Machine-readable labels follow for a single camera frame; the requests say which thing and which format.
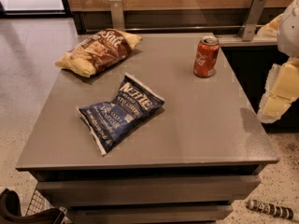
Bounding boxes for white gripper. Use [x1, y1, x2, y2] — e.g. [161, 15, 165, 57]
[257, 0, 299, 123]

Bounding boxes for red coke can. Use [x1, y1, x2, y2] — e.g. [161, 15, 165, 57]
[193, 35, 220, 77]

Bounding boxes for grey cabinet with drawers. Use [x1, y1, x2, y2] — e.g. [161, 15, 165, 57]
[17, 34, 278, 224]

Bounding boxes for black white striped stick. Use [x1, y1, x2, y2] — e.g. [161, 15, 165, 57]
[247, 200, 295, 220]

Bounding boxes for blue Kettle chips bag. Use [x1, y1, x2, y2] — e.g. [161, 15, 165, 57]
[77, 73, 164, 156]

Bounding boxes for brown yellow chips bag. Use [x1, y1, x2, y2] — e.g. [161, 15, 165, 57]
[55, 29, 142, 77]

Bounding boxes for dark brown chair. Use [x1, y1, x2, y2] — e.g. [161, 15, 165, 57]
[0, 189, 65, 224]

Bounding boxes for right metal bracket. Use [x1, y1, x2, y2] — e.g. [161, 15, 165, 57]
[238, 0, 267, 42]

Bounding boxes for metal bracket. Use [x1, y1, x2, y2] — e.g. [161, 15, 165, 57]
[238, 0, 267, 42]
[109, 0, 125, 31]

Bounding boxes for left metal bracket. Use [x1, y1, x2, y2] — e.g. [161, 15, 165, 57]
[109, 0, 125, 31]

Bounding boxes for wire mesh basket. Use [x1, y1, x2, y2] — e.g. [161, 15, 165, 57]
[25, 189, 67, 224]

